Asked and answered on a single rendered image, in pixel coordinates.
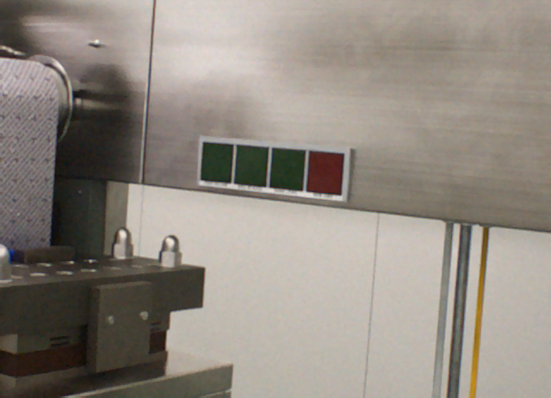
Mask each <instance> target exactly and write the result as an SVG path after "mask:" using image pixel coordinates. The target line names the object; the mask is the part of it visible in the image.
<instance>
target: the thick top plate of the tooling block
mask: <svg viewBox="0 0 551 398"><path fill-rule="evenodd" d="M157 262H158V259H157V258H148V257H142V256H137V255H134V258H111V257H110V255H100V256H88V257H76V258H74V260H66V261H55V262H44V263H32V264H21V263H17V262H9V264H10V265H11V276H10V278H11V279H12V283H0V336H5V335H11V334H17V333H27V332H33V331H39V330H46V329H52V328H58V327H64V326H75V325H82V324H86V325H88V324H89V309H90V286H92V285H100V284H109V283H124V282H132V281H141V280H143V281H144V282H148V283H153V286H152V312H151V315H154V314H166V313H172V312H178V311H184V310H190V309H197V308H203V298H204V286H205V273H206V268H204V267H201V266H199V265H193V264H184V263H182V264H183V266H182V267H164V266H161V265H157Z"/></svg>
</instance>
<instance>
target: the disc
mask: <svg viewBox="0 0 551 398"><path fill-rule="evenodd" d="M25 60H29V61H35V62H39V63H41V64H43V65H44V66H45V67H46V68H47V69H49V70H50V71H51V72H52V73H53V74H54V76H55V77H56V79H58V81H59V85H60V89H61V92H62V100H63V103H62V112H61V116H60V120H59V124H58V126H57V139H56V145H57V144H58V143H59V142H60V141H61V140H62V138H63V137H64V135H65V132H66V130H67V128H68V127H69V124H70V119H71V112H72V91H71V84H70V81H69V78H68V77H67V74H66V72H65V70H64V69H63V67H62V66H61V65H60V64H59V63H58V62H57V61H56V60H55V59H53V58H51V57H48V56H46V55H34V56H31V57H29V58H27V59H25Z"/></svg>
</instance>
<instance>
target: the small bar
mask: <svg viewBox="0 0 551 398"><path fill-rule="evenodd" d="M74 258H75V248H74V247H69V246H49V247H35V248H21V249H14V253H13V262H17V263H21V264H32V263H44V262H55V261H66V260H74Z"/></svg>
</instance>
